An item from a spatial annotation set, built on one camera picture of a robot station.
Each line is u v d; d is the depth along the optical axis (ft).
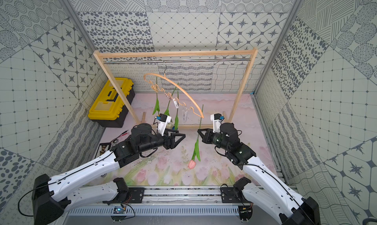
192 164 2.27
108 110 2.89
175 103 2.35
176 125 2.68
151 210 2.30
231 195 2.44
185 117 2.21
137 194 2.44
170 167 2.75
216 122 2.20
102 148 2.94
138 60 3.32
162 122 2.02
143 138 1.74
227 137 1.82
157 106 2.88
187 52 1.73
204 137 2.22
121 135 3.15
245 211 2.35
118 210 2.35
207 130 2.23
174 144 2.01
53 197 1.30
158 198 2.41
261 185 1.55
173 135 1.98
